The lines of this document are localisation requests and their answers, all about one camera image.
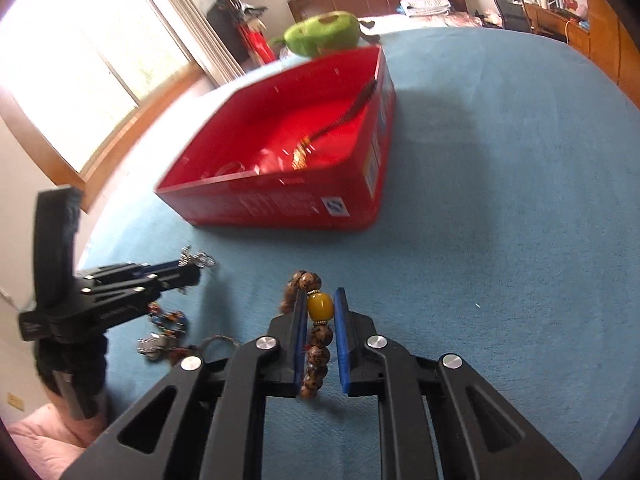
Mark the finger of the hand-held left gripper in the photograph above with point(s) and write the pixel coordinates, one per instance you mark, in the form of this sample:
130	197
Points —
160	267
175	277

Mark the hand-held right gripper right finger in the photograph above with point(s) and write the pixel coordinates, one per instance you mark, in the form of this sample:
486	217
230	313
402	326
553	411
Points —
342	350

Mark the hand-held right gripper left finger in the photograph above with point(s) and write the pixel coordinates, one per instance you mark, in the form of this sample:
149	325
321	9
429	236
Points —
301	345

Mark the thin metal bangle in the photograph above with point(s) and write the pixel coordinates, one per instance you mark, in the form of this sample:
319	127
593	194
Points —
220	341

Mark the red box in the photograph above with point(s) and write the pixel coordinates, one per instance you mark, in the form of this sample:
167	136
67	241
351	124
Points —
280	210

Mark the person's left forearm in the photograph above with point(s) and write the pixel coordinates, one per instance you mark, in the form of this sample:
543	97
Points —
40	435

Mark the silver jewelry piece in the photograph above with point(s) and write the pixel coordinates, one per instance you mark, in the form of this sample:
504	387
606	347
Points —
155	346

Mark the person's left hand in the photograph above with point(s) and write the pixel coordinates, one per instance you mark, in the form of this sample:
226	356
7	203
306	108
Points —
75	357

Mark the large wooden window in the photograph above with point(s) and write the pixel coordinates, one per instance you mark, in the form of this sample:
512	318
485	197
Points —
75	60

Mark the blue blanket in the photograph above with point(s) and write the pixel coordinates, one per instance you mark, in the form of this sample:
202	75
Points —
500	210

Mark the long white curtain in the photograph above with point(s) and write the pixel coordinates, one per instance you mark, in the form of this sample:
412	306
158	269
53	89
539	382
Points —
200	25

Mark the coat rack with clothes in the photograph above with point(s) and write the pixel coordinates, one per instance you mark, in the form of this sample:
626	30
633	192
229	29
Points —
230	25

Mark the green avocado plush toy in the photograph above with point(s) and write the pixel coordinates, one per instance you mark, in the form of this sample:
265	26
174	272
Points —
320	35

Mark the floral bedsheet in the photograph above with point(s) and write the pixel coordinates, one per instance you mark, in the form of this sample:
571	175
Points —
450	21

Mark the folded blanket on bed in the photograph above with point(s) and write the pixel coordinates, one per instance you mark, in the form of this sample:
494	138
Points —
427	6

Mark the pink plush toy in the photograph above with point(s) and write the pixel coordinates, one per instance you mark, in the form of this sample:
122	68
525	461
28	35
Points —
492	16

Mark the black office chair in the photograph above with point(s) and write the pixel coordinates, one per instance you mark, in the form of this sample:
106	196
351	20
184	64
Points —
510	7

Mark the wooden desk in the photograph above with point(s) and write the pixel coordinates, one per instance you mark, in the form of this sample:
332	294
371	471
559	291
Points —
595	35

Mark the wall outlet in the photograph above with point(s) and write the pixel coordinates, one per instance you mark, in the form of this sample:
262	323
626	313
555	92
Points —
15	401

